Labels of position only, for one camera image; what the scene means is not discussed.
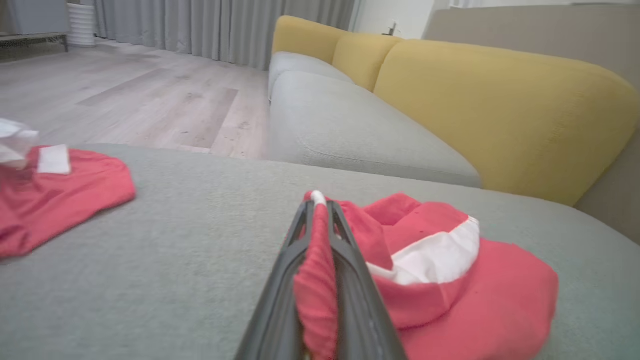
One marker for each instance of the large yellow sofa back cushion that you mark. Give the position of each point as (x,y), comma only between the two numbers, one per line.
(500,115)

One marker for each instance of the small grey sofa seat cushion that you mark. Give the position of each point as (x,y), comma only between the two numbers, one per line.
(295,62)

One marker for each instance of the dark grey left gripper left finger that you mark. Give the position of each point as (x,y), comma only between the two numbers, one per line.
(280,310)

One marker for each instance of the grey pleated curtain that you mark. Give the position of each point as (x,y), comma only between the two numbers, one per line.
(215,27)

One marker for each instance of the white ribbed cylinder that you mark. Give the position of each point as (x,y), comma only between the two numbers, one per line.
(81,25)

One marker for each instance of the translucent white plastic piece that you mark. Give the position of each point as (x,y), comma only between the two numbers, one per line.
(15,142)

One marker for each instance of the grey sofa chaise cushion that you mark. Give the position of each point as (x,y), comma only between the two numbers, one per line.
(175,260)

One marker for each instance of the large grey sofa seat cushion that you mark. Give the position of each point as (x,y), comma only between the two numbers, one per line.
(340,125)

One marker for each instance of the red basketball jersey white trim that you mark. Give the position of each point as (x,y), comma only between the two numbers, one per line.
(475,310)

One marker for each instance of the red shorts with white trim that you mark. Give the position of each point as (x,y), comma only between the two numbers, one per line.
(65,205)

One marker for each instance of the small dark wall fixture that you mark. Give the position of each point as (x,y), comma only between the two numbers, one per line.
(392,29)

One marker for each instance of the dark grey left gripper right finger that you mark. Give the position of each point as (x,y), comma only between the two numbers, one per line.
(357,310)

